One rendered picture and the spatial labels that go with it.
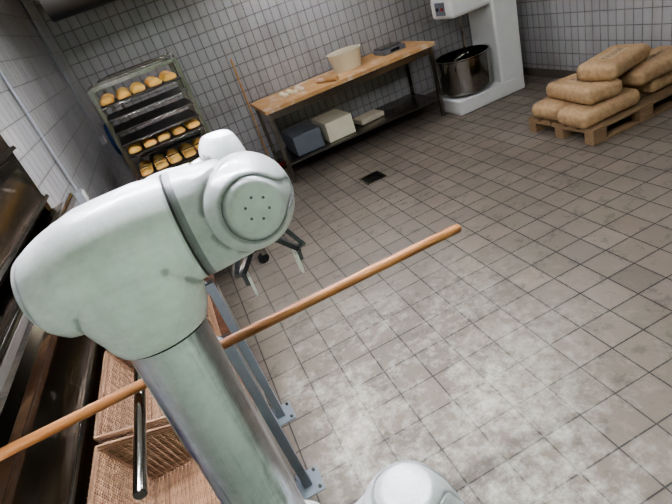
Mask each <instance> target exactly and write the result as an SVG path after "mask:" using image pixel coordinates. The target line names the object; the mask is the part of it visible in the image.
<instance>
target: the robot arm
mask: <svg viewBox="0 0 672 504"><path fill-rule="evenodd" d="M198 153H199V156H200V157H199V158H198V159H196V160H194V161H192V162H190V163H188V164H185V165H181V166H176V167H173V168H169V169H166V170H163V171H160V172H158V173H155V174H153V175H151V176H149V177H147V178H146V179H144V180H140V181H136V182H132V183H129V184H127V185H124V186H122V187H120V188H117V189H115V190H112V191H110V192H108V193H105V194H103V195H101V196H99V197H96V198H94V199H92V200H90V201H88V202H86V203H83V204H81V205H79V206H77V207H75V208H73V209H71V210H70V211H68V212H67V213H66V214H64V215H63V216H62V217H61V218H59V219H58V220H57V221H55V222H54V223H52V224H51V225H49V226H48V227H47V228H46V229H44V230H43V231H42V232H41V233H40V234H39V235H37V236H36V237H35V238H34V239H33V240H32V241H31V242H30V243H29V244H28V245H27V246H26V248H25V249H24V250H23V251H22V252H21V253H20V255H19V256H18V257H17V259H16V260H15V261H14V263H13V264H12V267H11V275H10V280H11V287H12V291H13V294H14V297H15V299H16V302H17V304H18V306H19V307H20V309H21V310H22V312H23V313H24V314H25V316H26V317H27V318H28V319H29V320H30V321H31V322H32V323H33V324H34V325H36V326H38V327H39V328H40V329H42V330H43V331H45V332H47V333H49V334H53V335H57V336H61V337H68V338H75V337H79V336H82V335H86V336H87V337H88V338H90V339H91V340H93V341H94V342H96V343H98V344H99V345H101V346H103V347H104V348H105V349H106V350H107V351H109V352H110V353H111V354H113V355H115V356H117V357H120V358H122V359H125V360H131V362H132V364H133V366H134V367H135V369H136V370H137V372H138V374H139V375H140V377H141V378H142V380H143V382H144V383H145V385H146V386H147V388H148V390H149V391H150V393H151V394H152V396H153V397H154V399H155V401H156V402H157V404H158V405H159V407H160V409H161V410H162V412H163V413H164V415H165V417H166V418H167V420H168V421H169V423H170V425H171V426H172V428H173V429H174V431H175V433H176V434H177V436H178V437H179V439H180V440H181V442H182V444H183V445H184V447H185V448H187V449H186V450H188V451H189V453H190V455H191V456H192V458H193V459H194V461H195V463H196V464H197V466H198V467H199V469H200V471H201V472H202V474H203V475H204V477H205V479H206V480H207V482H208V483H209V485H210V487H211V488H212V490H213V491H214V493H215V495H216V496H217V498H218V499H219V501H220V503H221V504H320V503H318V502H315V501H312V500H304V498H303V496H302V494H301V492H300V491H299V489H298V487H297V485H296V483H295V481H294V479H293V478H292V476H291V474H290V472H289V470H288V468H287V466H286V465H285V463H284V461H283V459H282V457H281V455H280V453H279V452H278V450H277V448H276V446H275V444H274V442H273V440H272V439H271V437H270V435H269V433H268V431H267V429H266V427H265V426H264V424H263V422H262V420H261V418H260V416H259V414H258V413H257V411H256V409H255V407H254V405H253V403H252V401H251V400H250V398H249V396H248V394H247V392H246V390H245V388H244V387H243V385H242V383H241V381H240V379H239V377H238V375H237V374H236V372H235V370H234V368H233V366H232V364H231V362H230V361H229V359H228V357H227V355H226V353H225V351H224V349H223V348H222V346H221V344H220V342H219V340H218V338H217V336H216V334H215V333H214V331H213V329H212V327H211V325H210V323H209V321H208V320H207V318H206V314H207V306H208V298H207V293H206V289H205V282H204V278H206V277H208V276H210V275H212V274H214V273H217V272H219V271H221V270H222V269H224V268H226V267H228V266H230V265H232V264H233V267H232V274H233V276H234V278H238V277H242V278H243V280H244V282H245V284H246V286H250V285H251V286H252V288H253V290H254V292H255V294H256V296H259V294H258V292H257V290H256V287H255V285H254V283H253V281H252V279H251V277H250V275H249V273H248V269H249V266H250V263H251V260H252V257H253V254H254V253H255V251H256V250H260V249H263V248H265V247H267V246H269V245H271V244H273V243H274V242H275V243H279V244H281V245H284V246H286V247H289V248H291V249H292V252H293V254H294V257H295V259H296V262H297V264H298V267H299V269H300V271H301V272H302V273H303V274H304V273H305V270H304V268H303V265H302V263H301V260H303V259H304V257H303V255H302V252H301V247H302V246H305V245H306V243H305V242H304V241H303V240H302V239H301V238H300V237H299V236H298V235H296V234H295V233H294V232H293V231H291V230H290V229H289V228H288V226H289V224H290V222H291V220H292V217H293V213H294V208H295V197H294V190H293V186H292V184H291V181H290V179H289V177H288V175H287V174H286V172H285V171H284V169H283V168H282V167H281V166H280V165H279V164H278V163H277V162H276V161H274V160H273V159H271V158H270V157H268V156H266V155H263V154H260V153H257V152H252V151H246V150H245V148H244V147H243V145H242V144H241V142H240V141H239V139H238V138H237V137H236V135H235V134H234V133H233V132H231V131H229V130H225V129H223V130H217V131H214V132H211V133H208V134H206V135H204V136H202V137H201V139H200V142H199V148H198ZM284 232H285V233H286V234H288V235H289V236H290V237H291V238H293V239H294V240H295V241H297V243H294V242H291V241H289V240H287V239H284V238H282V237H281V236H282V235H283V234H284ZM242 258H244V259H243V262H242V265H241V268H240V270H239V266H240V260H241V259H242ZM355 504H463V502H462V500H461V498H460V496H459V495H458V494H457V492H456V491H455V490H454V488H453V487H452V486H451V484H450V483H449V482H448V481H447V480H446V479H445V478H444V477H443V476H442V475H441V474H440V473H438V472H437V471H436V470H434V469H433V468H431V467H430V466H428V465H426V464H423V463H421V462H417V461H412V460H405V461H399V462H395V463H393V464H391V465H389V466H387V467H385V468H384V469H383V470H381V471H380V472H379V473H378V474H377V475H376V476H375V477H374V478H373V479H372V480H371V482H370V483H369V485H368V486H367V488H366V490H365V493H364V494H363V495H362V497H361V498H360V499H359V500H358V501H357V502H356V503H355Z"/></svg>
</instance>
